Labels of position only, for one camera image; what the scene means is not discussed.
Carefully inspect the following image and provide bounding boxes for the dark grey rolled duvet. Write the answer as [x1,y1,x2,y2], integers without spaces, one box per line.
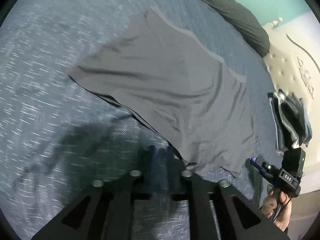
[172,0,272,58]

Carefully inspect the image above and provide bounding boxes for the grey shorts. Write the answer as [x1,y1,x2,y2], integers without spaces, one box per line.
[68,6,258,179]

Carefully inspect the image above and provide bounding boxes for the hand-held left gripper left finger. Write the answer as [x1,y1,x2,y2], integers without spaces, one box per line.
[31,145,161,240]

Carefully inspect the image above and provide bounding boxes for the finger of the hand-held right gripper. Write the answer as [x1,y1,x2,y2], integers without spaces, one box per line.
[250,157,275,173]
[259,169,278,183]

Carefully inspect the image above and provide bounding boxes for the blue-grey folded garment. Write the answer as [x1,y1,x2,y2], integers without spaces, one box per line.
[290,92,313,147]

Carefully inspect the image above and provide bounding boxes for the white folded garment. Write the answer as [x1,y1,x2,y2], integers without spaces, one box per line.
[273,91,299,148]

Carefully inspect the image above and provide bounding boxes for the pile of folded clothes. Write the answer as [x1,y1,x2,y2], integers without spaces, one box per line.
[269,92,304,148]

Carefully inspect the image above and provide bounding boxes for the black cable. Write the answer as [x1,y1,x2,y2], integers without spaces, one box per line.
[274,192,294,222]

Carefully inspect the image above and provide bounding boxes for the cream tufted headboard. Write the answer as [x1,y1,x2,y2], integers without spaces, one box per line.
[261,21,320,195]

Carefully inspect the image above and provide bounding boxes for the person's right hand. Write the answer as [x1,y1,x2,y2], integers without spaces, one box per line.
[259,187,293,232]

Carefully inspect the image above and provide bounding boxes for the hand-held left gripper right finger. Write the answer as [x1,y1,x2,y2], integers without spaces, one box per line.
[162,146,290,240]

